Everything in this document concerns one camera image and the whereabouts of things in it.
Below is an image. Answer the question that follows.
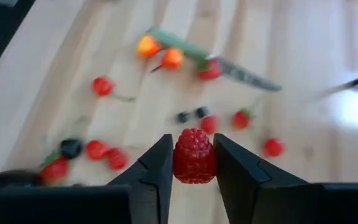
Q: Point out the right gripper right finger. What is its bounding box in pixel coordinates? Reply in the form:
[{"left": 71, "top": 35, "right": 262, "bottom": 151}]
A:
[{"left": 213, "top": 133, "right": 358, "bottom": 224}]

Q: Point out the yellow-orange toy peach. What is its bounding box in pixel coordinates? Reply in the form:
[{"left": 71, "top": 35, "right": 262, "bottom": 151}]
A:
[{"left": 135, "top": 34, "right": 163, "bottom": 58}]

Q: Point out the toy blueberry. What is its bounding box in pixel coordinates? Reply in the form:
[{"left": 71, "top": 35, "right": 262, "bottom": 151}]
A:
[
  {"left": 195, "top": 106, "right": 210, "bottom": 119},
  {"left": 175, "top": 111, "right": 191, "bottom": 124}
]

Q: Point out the dark toy avocado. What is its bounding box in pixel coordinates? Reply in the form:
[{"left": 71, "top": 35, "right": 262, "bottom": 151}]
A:
[{"left": 0, "top": 169, "right": 45, "bottom": 188}]

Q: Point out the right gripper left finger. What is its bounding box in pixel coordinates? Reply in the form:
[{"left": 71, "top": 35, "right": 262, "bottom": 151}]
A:
[{"left": 0, "top": 133, "right": 175, "bottom": 224}]

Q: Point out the red toy strawberry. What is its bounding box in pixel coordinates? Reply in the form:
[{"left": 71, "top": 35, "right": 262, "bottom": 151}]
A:
[
  {"left": 196, "top": 57, "right": 223, "bottom": 81},
  {"left": 39, "top": 151, "right": 70, "bottom": 186},
  {"left": 231, "top": 108, "right": 254, "bottom": 131}
]

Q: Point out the black toy cherry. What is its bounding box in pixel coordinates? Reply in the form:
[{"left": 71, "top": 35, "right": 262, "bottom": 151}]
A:
[{"left": 59, "top": 138, "right": 85, "bottom": 161}]

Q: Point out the orange toy peach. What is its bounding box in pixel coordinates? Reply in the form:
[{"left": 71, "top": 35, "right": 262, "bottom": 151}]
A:
[{"left": 150, "top": 47, "right": 185, "bottom": 74}]

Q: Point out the light green cucumber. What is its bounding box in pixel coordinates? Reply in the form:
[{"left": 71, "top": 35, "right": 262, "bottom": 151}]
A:
[{"left": 146, "top": 27, "right": 283, "bottom": 93}]

